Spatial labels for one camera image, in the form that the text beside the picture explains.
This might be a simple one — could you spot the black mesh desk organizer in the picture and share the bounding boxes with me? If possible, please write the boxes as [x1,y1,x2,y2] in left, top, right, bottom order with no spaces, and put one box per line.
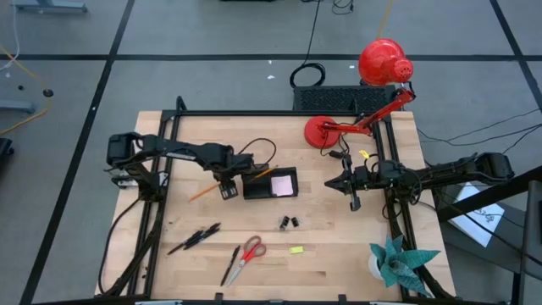
[241,165,300,201]

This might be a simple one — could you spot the red desk lamp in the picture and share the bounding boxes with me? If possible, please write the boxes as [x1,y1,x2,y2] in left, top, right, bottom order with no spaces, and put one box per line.
[303,37,417,150]

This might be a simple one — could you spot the teal paper plant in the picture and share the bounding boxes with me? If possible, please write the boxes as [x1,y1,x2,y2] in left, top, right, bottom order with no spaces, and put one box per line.
[367,235,442,298]

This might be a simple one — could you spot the black floor cable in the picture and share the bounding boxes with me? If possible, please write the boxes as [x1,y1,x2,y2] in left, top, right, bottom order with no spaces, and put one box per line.
[417,108,542,156]

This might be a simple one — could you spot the white floor cable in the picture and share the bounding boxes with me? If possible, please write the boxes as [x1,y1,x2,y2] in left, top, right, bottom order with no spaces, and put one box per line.
[0,0,21,72]

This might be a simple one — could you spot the yellow hanging cord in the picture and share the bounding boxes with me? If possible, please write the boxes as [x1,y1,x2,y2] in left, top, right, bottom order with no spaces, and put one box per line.
[375,0,395,40]

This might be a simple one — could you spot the black perforated box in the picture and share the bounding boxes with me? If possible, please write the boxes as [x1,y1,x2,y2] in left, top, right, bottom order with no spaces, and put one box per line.
[292,85,398,113]

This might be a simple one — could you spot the black beam stand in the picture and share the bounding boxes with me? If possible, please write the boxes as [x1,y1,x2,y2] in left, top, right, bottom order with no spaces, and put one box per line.
[435,164,542,305]

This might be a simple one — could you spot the yellow floor cable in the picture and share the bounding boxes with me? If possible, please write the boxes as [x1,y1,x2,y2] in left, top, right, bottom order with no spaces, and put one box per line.
[0,44,54,137]

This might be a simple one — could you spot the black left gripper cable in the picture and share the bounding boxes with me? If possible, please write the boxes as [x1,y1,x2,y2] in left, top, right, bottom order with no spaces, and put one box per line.
[236,137,278,167]

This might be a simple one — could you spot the black metal table frame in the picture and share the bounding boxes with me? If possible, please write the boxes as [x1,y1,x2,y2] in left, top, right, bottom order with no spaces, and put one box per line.
[96,95,457,305]

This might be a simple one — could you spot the black lamp cable with adapter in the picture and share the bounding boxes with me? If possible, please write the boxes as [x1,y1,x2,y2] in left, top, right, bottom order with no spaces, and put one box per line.
[319,133,352,161]

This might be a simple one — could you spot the orange pencil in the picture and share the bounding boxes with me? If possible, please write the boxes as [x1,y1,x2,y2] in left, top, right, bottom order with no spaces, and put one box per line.
[248,167,279,183]
[189,182,222,202]

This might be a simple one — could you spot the grey table foot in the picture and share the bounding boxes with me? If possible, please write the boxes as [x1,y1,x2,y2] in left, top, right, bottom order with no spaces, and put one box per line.
[11,0,89,14]
[0,99,36,114]

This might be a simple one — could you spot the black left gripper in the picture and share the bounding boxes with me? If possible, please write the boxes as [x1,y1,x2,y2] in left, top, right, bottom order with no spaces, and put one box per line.
[209,143,257,201]

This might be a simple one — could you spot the black left base cable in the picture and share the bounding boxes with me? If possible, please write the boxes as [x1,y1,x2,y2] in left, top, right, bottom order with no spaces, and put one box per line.
[97,197,143,297]

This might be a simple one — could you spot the red-handled scissors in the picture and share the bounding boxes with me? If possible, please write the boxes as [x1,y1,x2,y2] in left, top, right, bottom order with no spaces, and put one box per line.
[225,235,268,288]

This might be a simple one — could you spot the black hanging cable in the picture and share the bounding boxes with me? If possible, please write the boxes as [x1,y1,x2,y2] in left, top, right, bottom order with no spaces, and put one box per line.
[289,0,327,89]

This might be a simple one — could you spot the white paper sheet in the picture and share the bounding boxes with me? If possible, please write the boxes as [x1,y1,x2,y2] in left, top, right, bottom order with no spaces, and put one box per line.
[448,180,506,248]

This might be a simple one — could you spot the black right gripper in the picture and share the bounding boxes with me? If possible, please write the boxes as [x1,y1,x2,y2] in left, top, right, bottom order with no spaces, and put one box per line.
[324,152,384,213]

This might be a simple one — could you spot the pink sticky note pad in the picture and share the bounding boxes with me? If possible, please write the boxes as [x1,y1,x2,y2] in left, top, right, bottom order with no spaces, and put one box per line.
[270,175,295,197]

